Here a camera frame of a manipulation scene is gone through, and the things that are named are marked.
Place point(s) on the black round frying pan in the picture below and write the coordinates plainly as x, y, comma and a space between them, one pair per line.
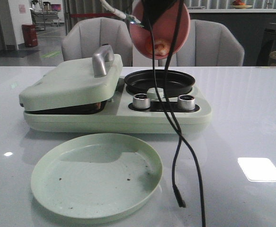
175, 83

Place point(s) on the mint green breakfast maker base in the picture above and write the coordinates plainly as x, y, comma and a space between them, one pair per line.
117, 117

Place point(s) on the red barrier belt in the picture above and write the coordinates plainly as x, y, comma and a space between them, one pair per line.
92, 15

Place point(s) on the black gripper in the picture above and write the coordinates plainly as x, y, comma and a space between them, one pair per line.
154, 9

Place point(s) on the right silver control knob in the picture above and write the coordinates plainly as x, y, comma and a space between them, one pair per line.
186, 102

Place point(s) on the dark kitchen counter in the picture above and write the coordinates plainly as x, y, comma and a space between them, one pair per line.
255, 29

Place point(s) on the bread slice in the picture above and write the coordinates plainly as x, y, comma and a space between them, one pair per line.
83, 109

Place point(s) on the red trash bin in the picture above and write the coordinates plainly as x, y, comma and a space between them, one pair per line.
29, 35

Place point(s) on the left silver control knob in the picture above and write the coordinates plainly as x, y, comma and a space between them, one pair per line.
141, 101

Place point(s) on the right grey upholstered chair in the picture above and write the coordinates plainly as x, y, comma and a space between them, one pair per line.
208, 44

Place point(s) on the orange shrimp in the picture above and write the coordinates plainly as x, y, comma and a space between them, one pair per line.
161, 47

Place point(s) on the fruit plate on counter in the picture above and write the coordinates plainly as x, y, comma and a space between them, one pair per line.
239, 4

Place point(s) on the left grey upholstered chair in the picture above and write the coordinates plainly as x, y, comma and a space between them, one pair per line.
90, 34

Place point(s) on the grey upholstered chair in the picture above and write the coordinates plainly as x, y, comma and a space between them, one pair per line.
208, 44
90, 34

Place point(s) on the grey curtain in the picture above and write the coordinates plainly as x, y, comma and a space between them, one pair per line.
91, 6

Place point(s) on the pink bowl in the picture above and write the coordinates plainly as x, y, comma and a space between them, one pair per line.
171, 26

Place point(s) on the silver control knob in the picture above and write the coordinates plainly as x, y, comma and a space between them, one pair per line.
141, 101
186, 102

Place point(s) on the mint green round plate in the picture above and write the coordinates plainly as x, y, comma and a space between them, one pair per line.
97, 178

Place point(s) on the mint green sandwich maker lid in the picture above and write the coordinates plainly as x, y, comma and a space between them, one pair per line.
75, 82

